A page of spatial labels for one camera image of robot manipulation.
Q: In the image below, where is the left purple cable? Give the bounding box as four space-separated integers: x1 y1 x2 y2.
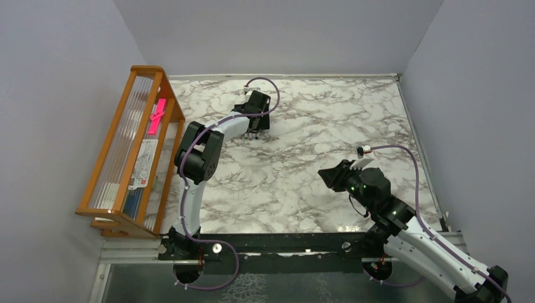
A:
173 76 281 292

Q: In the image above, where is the purple cable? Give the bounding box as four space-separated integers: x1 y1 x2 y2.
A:
362 144 513 303
173 76 281 292

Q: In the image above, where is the wooden rack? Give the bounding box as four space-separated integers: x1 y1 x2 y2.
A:
75 65 185 239

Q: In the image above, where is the pink clip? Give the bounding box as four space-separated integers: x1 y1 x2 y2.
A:
147 98 167 136

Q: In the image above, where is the black mounting rail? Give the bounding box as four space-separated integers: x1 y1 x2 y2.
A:
158 232 394 280

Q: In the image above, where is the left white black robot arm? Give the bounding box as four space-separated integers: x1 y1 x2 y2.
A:
173 90 271 259

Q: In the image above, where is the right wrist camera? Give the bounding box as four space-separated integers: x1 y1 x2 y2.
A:
350 145 373 170

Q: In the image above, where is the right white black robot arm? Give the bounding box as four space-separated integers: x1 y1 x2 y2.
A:
318 159 509 302

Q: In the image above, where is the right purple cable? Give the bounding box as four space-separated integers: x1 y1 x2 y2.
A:
362 144 513 303

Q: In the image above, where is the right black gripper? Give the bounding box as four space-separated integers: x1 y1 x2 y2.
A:
319 158 375 211

